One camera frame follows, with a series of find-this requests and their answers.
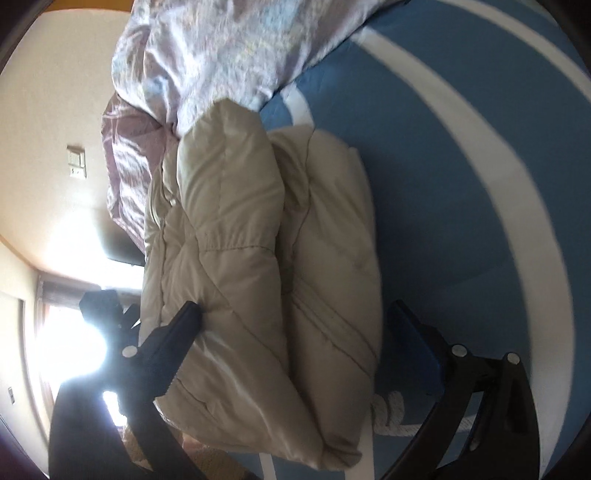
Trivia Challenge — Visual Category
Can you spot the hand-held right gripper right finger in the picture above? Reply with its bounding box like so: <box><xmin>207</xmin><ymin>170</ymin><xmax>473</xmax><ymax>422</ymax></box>
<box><xmin>381</xmin><ymin>299</ymin><xmax>541</xmax><ymax>480</ymax></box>

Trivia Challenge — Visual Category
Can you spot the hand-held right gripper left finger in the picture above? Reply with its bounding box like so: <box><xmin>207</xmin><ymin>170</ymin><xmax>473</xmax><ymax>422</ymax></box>
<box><xmin>50</xmin><ymin>301</ymin><xmax>262</xmax><ymax>480</ymax></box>

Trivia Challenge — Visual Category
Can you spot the white quilted duvet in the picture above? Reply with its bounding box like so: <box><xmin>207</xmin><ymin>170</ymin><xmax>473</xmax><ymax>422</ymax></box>
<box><xmin>142</xmin><ymin>98</ymin><xmax>384</xmax><ymax>472</ymax></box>

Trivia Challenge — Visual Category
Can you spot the window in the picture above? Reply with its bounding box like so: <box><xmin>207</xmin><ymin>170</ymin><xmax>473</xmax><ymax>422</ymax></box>
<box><xmin>36</xmin><ymin>272</ymin><xmax>148</xmax><ymax>444</ymax></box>

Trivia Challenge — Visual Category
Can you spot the black panel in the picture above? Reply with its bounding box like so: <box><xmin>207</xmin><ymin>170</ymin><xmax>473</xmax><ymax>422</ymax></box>
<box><xmin>102</xmin><ymin>217</ymin><xmax>147</xmax><ymax>267</ymax></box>

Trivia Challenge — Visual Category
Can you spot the blue white striped bed sheet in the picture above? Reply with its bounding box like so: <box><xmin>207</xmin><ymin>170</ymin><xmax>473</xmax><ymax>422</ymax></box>
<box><xmin>228</xmin><ymin>0</ymin><xmax>583</xmax><ymax>480</ymax></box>

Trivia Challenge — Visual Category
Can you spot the pink patterned duvet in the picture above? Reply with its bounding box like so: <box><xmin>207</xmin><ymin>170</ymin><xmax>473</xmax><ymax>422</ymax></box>
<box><xmin>100</xmin><ymin>0</ymin><xmax>409</xmax><ymax>254</ymax></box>

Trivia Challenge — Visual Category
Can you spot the white wall switch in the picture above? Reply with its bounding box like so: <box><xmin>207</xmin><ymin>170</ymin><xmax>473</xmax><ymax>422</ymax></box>
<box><xmin>66</xmin><ymin>145</ymin><xmax>88</xmax><ymax>179</ymax></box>

